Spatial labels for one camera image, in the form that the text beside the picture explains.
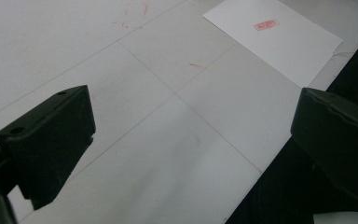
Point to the white object below table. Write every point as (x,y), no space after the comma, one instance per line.
(345,218)

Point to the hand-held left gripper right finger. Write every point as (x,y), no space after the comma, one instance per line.
(338,140)

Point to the white table cover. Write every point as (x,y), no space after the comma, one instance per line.
(167,155)

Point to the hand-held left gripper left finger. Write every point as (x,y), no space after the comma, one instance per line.
(52,140)

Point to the white paper sheet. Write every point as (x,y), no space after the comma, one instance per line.
(279,43)

